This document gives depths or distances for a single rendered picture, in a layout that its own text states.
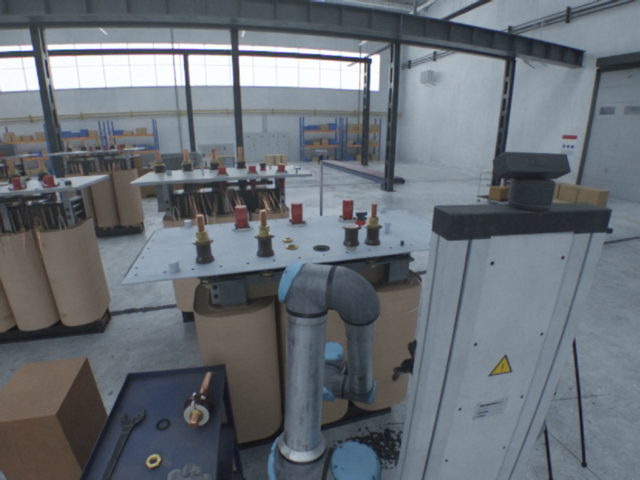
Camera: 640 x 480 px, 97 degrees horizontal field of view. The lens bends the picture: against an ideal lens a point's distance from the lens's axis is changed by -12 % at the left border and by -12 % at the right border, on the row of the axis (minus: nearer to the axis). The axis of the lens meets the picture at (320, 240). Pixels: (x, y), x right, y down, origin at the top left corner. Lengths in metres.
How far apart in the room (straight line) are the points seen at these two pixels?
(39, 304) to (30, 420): 2.26
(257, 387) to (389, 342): 0.79
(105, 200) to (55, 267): 3.82
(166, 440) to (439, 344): 1.06
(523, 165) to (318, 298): 0.53
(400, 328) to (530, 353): 1.25
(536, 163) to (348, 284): 0.48
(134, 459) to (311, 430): 0.64
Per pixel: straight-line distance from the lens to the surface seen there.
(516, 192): 0.61
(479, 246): 0.57
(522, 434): 0.96
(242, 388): 1.87
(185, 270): 1.41
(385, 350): 2.00
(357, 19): 10.50
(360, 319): 0.85
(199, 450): 1.33
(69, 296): 3.64
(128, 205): 7.13
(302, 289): 0.82
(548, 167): 0.64
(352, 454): 1.12
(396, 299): 1.84
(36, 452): 1.80
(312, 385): 0.95
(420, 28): 11.43
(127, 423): 1.49
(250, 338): 1.68
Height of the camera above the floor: 1.90
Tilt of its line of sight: 19 degrees down
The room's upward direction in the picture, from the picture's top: straight up
